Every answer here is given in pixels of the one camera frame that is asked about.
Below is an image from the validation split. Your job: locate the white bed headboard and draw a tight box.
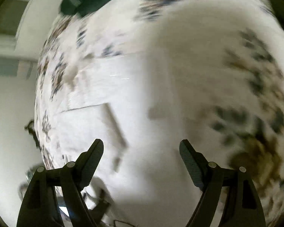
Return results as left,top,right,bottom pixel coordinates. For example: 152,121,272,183
0,0,62,79

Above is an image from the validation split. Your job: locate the floral bed blanket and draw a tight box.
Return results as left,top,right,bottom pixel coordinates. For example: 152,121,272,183
35,0,284,226

